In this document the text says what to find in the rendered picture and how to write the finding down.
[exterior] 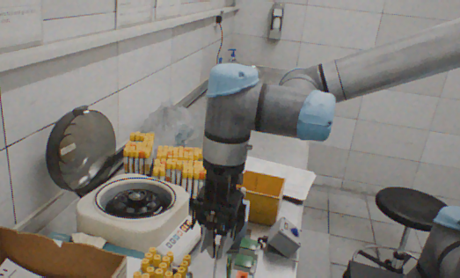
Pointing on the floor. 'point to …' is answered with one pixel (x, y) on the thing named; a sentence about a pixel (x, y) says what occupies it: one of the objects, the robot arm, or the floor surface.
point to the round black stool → (400, 203)
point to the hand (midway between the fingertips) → (216, 250)
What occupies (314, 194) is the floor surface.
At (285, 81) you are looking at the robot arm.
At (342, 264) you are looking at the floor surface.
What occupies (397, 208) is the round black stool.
